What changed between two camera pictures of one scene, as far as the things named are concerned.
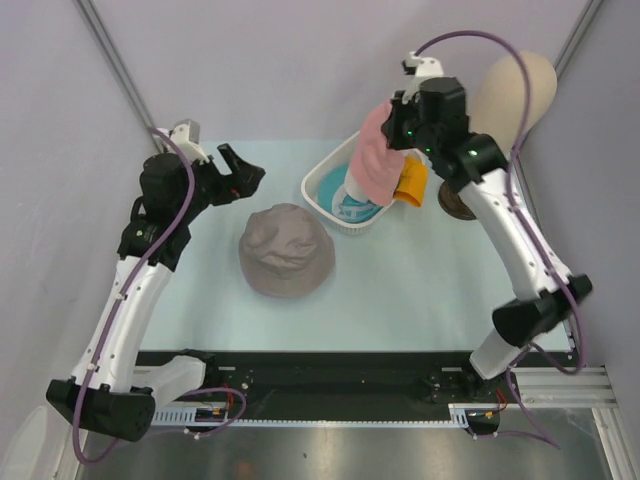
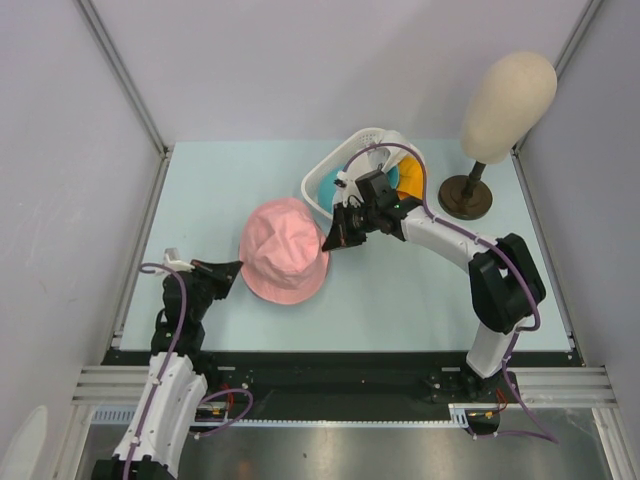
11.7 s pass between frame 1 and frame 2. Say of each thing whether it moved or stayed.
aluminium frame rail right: stayed
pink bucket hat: moved
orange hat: stayed
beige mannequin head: stayed
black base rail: stayed
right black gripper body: moved
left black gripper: moved
